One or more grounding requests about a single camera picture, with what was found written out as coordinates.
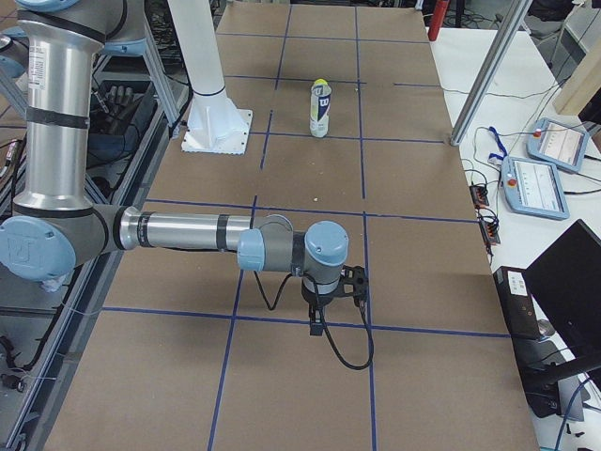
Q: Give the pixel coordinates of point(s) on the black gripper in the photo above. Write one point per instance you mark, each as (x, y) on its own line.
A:
(315, 300)

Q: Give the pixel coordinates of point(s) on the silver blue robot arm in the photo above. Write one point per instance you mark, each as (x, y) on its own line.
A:
(54, 228)

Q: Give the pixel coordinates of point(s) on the clear tennis ball can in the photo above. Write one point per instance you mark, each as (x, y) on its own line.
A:
(320, 103)

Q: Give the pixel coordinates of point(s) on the orange black connector box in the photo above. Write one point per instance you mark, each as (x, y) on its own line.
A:
(479, 196)

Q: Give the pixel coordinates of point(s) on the black computer box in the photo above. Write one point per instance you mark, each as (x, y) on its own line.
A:
(548, 380)

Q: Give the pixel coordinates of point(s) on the black laptop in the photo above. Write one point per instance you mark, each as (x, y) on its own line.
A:
(565, 281)

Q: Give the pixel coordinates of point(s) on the near blue teach pendant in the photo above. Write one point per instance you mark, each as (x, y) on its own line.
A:
(533, 188)

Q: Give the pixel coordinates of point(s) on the blue teach pendant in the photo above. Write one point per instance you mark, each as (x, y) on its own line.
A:
(533, 188)
(558, 143)

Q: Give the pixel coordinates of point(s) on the far blue teach pendant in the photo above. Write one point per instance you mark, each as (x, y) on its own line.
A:
(558, 143)

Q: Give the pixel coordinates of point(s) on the red cylinder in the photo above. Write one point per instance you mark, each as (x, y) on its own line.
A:
(437, 19)

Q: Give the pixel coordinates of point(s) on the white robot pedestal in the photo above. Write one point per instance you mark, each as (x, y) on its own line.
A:
(214, 124)

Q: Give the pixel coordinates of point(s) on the blue lanyard badge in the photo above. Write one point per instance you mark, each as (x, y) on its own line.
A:
(497, 156)

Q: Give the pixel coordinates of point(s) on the aluminium table frame rail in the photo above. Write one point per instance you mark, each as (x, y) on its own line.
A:
(43, 337)

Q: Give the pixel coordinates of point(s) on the aluminium frame post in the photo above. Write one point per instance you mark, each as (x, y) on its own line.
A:
(484, 78)

